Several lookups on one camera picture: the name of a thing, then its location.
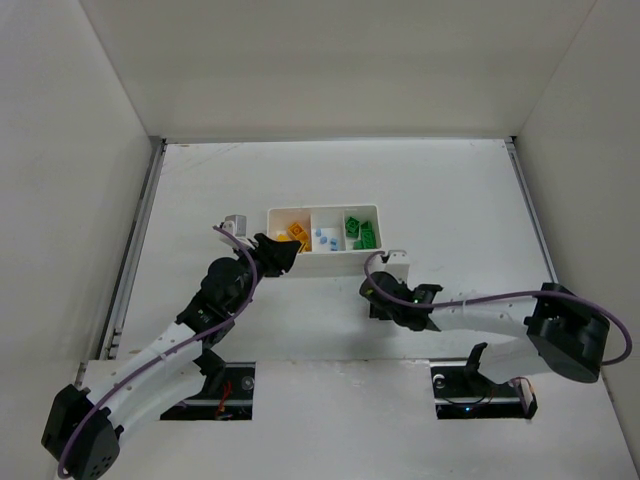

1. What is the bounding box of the yellow long lego brick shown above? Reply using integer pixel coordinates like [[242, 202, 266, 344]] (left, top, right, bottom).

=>
[[276, 234, 311, 253]]

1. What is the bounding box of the yellow curved lego brick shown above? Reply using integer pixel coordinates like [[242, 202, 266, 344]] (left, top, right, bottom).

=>
[[287, 222, 308, 242]]

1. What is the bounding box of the green lego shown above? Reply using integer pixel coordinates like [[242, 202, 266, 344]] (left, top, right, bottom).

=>
[[360, 221, 377, 249]]

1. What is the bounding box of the green square lego brick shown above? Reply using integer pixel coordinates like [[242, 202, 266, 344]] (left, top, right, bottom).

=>
[[345, 216, 361, 239]]

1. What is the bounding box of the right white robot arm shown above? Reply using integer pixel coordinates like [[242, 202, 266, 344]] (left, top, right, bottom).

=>
[[359, 271, 610, 384]]

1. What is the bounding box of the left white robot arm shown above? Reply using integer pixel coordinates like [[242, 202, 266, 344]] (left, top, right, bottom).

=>
[[41, 227, 301, 479]]

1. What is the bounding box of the white divided sorting tray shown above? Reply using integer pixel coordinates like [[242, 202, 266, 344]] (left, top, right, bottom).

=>
[[267, 205, 383, 278]]

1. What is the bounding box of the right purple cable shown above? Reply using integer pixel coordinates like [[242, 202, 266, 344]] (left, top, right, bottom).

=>
[[362, 251, 633, 365]]

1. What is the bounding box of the purple cable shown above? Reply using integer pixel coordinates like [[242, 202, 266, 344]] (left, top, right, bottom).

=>
[[56, 224, 259, 478], [362, 251, 633, 365]]

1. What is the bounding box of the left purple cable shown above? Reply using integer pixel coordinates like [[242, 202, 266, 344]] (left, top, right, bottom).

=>
[[56, 224, 259, 478]]

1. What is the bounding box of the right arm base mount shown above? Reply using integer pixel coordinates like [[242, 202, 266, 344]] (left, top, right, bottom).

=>
[[430, 342, 538, 420]]

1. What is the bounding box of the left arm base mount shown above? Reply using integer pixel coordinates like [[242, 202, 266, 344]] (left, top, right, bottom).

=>
[[160, 351, 256, 422]]

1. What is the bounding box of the left aluminium frame rail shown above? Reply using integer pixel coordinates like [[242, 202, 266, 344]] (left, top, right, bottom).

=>
[[91, 136, 167, 360]]

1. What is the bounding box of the aluminium frame rail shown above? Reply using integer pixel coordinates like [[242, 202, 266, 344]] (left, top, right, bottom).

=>
[[504, 135, 583, 356], [91, 136, 167, 360]]

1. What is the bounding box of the right aluminium frame rail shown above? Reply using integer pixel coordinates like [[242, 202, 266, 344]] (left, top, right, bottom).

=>
[[504, 135, 583, 356]]

